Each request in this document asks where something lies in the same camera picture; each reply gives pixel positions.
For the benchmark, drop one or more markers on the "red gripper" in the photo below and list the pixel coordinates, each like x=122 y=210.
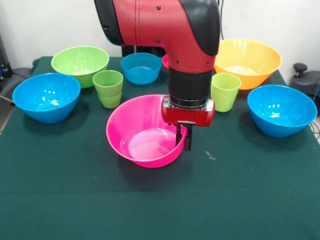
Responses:
x=190 y=116

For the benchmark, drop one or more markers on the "pink plastic bowl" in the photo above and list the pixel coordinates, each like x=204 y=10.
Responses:
x=130 y=120

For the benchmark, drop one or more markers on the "stepped green plastic cup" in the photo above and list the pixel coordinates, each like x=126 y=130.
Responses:
x=108 y=97

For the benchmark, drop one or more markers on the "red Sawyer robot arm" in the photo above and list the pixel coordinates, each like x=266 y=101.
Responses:
x=162 y=25

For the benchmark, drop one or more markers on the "light green plastic cup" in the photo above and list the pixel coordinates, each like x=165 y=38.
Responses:
x=225 y=100

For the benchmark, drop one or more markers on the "dark green table cloth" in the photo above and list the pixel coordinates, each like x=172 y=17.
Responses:
x=175 y=200

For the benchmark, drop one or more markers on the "small blue plastic bowl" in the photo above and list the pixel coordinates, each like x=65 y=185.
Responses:
x=140 y=77

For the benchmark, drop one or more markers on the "red plastic bowl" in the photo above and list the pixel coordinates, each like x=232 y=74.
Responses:
x=165 y=63

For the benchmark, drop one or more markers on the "large blue plastic bowl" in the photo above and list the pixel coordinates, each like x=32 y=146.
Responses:
x=37 y=105
x=275 y=127

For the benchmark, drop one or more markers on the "orange plastic bowl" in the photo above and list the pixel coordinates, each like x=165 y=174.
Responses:
x=250 y=55

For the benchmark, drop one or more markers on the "green plastic bowl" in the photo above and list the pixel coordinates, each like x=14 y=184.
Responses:
x=75 y=57

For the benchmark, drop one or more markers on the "black knob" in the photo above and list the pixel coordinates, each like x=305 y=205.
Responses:
x=300 y=68

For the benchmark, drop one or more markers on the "grey stand base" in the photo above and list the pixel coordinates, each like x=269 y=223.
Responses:
x=310 y=82

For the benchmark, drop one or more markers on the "black device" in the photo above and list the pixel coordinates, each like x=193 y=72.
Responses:
x=5 y=65

